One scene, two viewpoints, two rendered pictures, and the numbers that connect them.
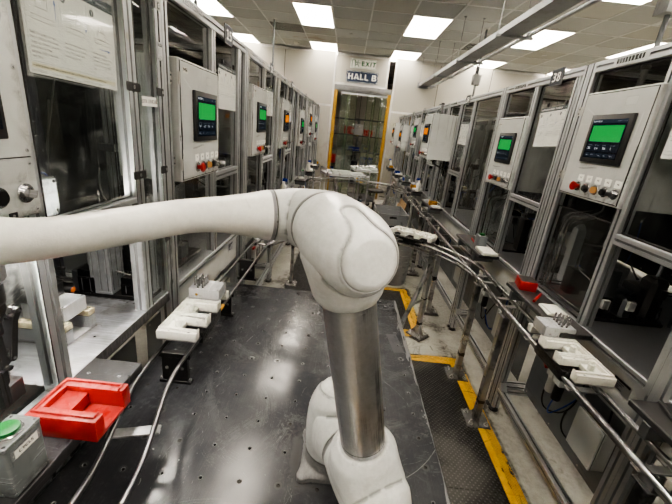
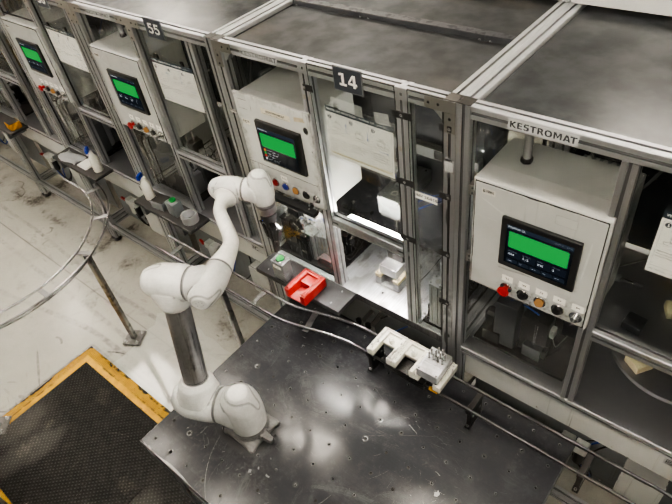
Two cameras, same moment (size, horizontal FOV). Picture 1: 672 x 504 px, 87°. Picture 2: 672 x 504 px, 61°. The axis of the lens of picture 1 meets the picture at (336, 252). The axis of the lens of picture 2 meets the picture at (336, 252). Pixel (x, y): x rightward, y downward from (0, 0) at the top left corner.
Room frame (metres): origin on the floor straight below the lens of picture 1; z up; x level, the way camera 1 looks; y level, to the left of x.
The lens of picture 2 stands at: (2.12, -0.65, 2.89)
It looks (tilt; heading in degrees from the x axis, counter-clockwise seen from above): 43 degrees down; 136
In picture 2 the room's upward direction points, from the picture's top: 10 degrees counter-clockwise
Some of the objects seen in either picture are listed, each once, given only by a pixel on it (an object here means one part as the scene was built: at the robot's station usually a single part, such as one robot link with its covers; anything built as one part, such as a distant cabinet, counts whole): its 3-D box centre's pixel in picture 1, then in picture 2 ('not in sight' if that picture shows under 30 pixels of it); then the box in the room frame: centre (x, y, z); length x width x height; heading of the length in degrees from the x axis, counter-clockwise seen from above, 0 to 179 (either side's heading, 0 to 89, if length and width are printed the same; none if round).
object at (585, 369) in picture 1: (564, 356); not in sight; (1.26, -0.97, 0.84); 0.37 x 0.14 x 0.10; 0
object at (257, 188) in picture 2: not in sight; (258, 186); (0.48, 0.56, 1.46); 0.13 x 0.11 x 0.16; 25
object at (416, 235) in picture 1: (412, 236); not in sight; (2.85, -0.62, 0.84); 0.37 x 0.14 x 0.10; 58
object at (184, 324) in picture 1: (197, 316); (411, 361); (1.26, 0.53, 0.84); 0.36 x 0.14 x 0.10; 0
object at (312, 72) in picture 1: (254, 118); not in sight; (9.26, 2.36, 1.65); 3.78 x 0.08 x 3.30; 90
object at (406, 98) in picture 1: (479, 143); not in sight; (9.26, -3.23, 1.65); 4.64 x 0.08 x 3.30; 90
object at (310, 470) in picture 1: (331, 445); (253, 426); (0.83, -0.05, 0.71); 0.22 x 0.18 x 0.06; 0
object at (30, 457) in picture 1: (8, 453); (283, 266); (0.49, 0.57, 0.97); 0.08 x 0.08 x 0.12; 0
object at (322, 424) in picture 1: (336, 416); (241, 406); (0.80, -0.05, 0.85); 0.18 x 0.16 x 0.22; 25
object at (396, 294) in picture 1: (387, 307); not in sight; (3.17, -0.56, 0.01); 1.00 x 0.55 x 0.01; 0
